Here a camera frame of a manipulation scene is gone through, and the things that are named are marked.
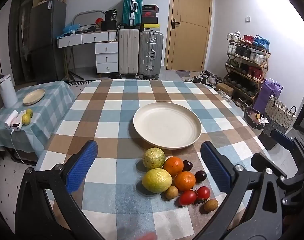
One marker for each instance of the dark grey fridge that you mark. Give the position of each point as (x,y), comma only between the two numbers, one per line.
(48,40)

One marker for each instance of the teal checked tablecloth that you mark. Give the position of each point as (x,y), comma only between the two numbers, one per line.
(49,112)

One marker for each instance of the small floor mat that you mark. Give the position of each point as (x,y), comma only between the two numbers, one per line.
(183,73)

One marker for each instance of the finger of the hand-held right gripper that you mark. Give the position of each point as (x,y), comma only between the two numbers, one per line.
(282,137)
(262,161)

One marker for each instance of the deep orange mandarin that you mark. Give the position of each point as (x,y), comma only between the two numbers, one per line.
(173,166)

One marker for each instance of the silver suitcase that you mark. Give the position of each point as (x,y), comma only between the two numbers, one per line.
(150,53)

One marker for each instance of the white desk with drawers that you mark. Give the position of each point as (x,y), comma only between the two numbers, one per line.
(105,55)

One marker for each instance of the black bag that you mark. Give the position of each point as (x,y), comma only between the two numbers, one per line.
(109,25)

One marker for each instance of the green spotted guava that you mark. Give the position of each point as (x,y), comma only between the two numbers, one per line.
(153,157)

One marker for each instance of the dark plum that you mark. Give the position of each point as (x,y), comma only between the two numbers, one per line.
(187,165)
(200,175)

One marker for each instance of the tan cardboard box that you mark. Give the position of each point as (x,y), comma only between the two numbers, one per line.
(224,88)

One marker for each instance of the red shoe box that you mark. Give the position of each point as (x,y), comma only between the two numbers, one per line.
(149,14)

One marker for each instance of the light orange mandarin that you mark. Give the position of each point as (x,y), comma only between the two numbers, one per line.
(184,181)

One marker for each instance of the white light switch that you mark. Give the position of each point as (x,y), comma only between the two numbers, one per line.
(248,19)

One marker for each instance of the white power adapter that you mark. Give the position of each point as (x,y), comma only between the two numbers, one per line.
(16,128)

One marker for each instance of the wooden door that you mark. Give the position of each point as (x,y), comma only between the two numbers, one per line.
(189,40)

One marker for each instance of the loose shoes group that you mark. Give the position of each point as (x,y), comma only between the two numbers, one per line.
(204,77)

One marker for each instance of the large cream plate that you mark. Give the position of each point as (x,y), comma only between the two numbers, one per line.
(167,124)

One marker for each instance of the white kettle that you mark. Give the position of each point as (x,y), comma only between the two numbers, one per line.
(7,92)

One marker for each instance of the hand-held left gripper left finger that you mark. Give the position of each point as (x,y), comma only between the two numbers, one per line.
(82,166)

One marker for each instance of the red cap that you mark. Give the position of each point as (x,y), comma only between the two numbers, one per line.
(99,21)

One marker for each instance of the beige suitcase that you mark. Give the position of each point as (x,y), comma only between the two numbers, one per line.
(128,52)

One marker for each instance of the rows of shoes on rack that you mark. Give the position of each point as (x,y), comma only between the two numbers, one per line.
(246,52)

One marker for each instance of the blue brown checked tablecloth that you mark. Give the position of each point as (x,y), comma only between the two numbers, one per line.
(112,120)

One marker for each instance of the small cream plate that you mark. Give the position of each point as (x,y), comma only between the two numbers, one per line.
(33,96)

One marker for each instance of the red cherry tomato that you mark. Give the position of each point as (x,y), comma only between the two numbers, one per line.
(187,197)
(203,193)

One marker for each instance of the white hair dryer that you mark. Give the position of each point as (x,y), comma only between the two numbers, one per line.
(12,118)

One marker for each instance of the black framed panel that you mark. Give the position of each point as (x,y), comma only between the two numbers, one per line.
(303,120)

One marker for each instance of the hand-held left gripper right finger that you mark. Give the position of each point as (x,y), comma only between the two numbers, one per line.
(214,165)

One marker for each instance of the small black box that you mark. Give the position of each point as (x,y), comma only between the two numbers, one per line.
(111,15)

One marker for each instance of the yellow black shoe box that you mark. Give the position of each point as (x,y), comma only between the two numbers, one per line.
(151,27)

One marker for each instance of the teal suitcase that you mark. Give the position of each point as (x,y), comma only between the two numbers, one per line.
(132,8)

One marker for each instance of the wooden shoe rack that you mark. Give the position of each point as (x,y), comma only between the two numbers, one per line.
(263,66)

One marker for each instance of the arched metal frame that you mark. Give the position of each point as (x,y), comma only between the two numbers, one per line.
(88,12)

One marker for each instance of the purple bag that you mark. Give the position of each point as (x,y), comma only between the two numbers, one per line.
(264,97)

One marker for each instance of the large yellow-green guava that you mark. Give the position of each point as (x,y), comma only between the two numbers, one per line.
(157,180)

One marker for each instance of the blue clutter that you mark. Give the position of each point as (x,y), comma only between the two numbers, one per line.
(71,27)

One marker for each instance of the black floor stand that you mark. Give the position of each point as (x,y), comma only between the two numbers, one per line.
(72,72)

